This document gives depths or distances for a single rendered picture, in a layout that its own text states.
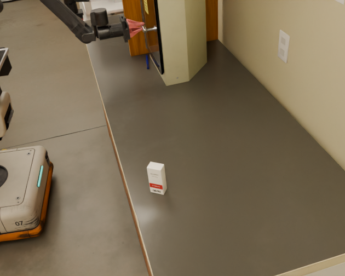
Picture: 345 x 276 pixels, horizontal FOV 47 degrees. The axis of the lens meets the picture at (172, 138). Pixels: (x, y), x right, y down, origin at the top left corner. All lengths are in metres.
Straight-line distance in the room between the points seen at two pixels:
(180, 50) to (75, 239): 1.31
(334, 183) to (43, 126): 2.60
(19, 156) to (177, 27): 1.46
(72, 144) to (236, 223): 2.15
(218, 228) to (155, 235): 0.18
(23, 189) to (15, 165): 0.25
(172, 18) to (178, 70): 0.24
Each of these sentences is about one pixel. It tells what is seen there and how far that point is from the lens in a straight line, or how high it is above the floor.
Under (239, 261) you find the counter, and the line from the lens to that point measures 1.13.
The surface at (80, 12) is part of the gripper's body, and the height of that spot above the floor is 1.19.
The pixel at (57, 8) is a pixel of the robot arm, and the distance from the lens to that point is 1.75.
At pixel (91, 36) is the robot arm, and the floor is 1.20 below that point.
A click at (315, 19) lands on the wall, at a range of 1.47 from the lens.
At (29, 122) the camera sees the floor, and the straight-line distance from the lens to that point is 3.57.
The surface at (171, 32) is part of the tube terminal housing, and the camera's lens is 1.74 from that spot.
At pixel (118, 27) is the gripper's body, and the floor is 1.22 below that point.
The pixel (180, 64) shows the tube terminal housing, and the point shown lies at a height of 1.03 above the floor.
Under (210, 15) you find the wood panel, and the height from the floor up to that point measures 1.08.
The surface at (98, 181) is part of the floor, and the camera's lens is 2.79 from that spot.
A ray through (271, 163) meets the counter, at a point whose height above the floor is 0.94.
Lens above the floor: 1.87
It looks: 38 degrees down
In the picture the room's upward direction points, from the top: 6 degrees counter-clockwise
